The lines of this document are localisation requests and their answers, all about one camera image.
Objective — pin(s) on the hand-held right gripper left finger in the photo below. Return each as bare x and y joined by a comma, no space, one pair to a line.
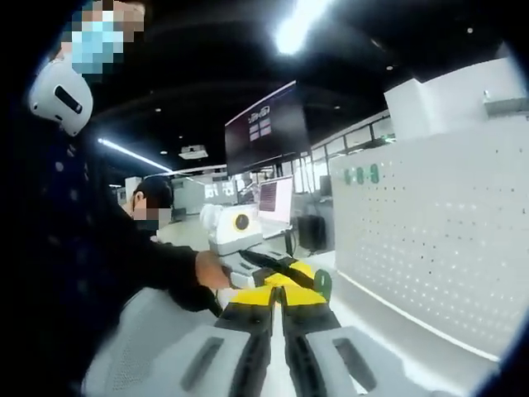
252,339

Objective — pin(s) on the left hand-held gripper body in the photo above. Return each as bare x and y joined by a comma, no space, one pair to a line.
233,240

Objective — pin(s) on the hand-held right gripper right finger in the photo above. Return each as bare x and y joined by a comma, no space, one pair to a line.
306,339

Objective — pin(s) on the white perforated mounting plate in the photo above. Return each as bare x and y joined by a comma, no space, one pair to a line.
434,248

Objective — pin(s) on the person's left hand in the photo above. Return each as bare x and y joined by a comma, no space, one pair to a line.
211,271

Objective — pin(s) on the black computer tower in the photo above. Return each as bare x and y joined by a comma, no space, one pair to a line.
312,233

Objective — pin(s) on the desktop monitor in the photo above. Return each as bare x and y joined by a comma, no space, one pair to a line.
276,202

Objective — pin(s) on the large hanging display screen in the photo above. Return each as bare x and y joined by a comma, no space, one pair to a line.
268,128

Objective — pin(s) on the short ceiling light strip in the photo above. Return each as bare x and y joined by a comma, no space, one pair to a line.
136,154

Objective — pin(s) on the person's dark upper body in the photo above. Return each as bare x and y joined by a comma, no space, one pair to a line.
62,248

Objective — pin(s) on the long ceiling light strip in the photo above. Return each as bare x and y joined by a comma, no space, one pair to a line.
297,29

